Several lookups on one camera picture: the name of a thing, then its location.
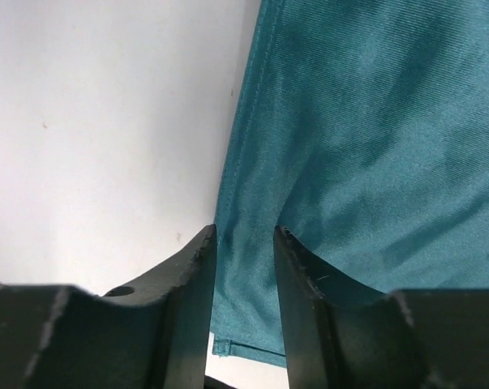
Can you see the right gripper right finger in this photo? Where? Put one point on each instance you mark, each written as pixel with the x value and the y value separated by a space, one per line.
pixel 340 333

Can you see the teal satin napkin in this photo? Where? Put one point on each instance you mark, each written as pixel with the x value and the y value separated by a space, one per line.
pixel 363 128

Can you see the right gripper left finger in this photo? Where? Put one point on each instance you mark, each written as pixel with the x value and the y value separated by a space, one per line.
pixel 151 332

